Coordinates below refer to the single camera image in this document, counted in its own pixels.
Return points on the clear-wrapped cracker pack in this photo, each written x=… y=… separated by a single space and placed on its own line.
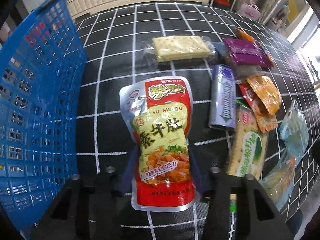
x=178 y=48

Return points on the red yellow snack pouch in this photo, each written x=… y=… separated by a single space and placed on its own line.
x=158 y=113

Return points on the light blue snack packet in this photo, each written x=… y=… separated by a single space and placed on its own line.
x=293 y=131

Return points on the green cracker pack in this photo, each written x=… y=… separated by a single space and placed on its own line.
x=249 y=145

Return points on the pink gift bag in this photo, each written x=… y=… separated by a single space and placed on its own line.
x=249 y=10

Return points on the silver purple snack tube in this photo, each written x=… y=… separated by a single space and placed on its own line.
x=223 y=103

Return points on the blue orange snack bag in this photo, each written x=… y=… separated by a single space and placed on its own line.
x=279 y=183

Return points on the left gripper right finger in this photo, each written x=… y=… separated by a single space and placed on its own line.
x=256 y=215

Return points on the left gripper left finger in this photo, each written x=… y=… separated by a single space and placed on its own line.
x=67 y=217

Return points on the red potato chip packet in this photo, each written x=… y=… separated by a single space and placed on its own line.
x=266 y=122

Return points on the blue plastic basket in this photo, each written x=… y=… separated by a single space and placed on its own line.
x=42 y=63

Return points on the purple snack packet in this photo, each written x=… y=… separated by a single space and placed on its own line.
x=246 y=53

